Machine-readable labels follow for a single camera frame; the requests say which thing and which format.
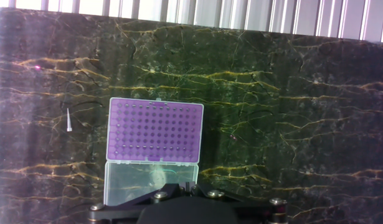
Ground purple tip box clear lid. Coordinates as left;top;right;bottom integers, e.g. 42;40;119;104
103;96;205;207

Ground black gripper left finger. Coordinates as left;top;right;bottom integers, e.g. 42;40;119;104
87;182;188;224

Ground black marble pattern mat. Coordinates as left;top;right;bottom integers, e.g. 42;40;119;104
0;6;383;224

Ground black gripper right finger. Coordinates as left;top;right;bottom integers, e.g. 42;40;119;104
188;182;288;224

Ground small clear pipette tip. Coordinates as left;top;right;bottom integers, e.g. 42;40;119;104
65;108;73;133

